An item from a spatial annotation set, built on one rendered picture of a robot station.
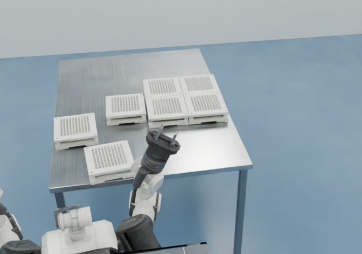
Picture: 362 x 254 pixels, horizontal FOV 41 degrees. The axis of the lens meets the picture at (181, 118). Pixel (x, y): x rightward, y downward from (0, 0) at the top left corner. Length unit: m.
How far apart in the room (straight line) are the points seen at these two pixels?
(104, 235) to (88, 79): 1.94
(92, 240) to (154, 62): 2.18
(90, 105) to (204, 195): 1.15
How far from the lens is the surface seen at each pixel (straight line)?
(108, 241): 1.79
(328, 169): 4.15
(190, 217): 3.60
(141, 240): 1.81
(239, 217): 3.00
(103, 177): 2.61
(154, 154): 1.74
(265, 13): 6.05
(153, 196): 2.06
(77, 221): 1.75
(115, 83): 3.49
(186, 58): 3.79
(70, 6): 5.76
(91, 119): 2.99
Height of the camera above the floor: 2.55
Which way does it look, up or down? 34 degrees down
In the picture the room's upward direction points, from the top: 1 degrees counter-clockwise
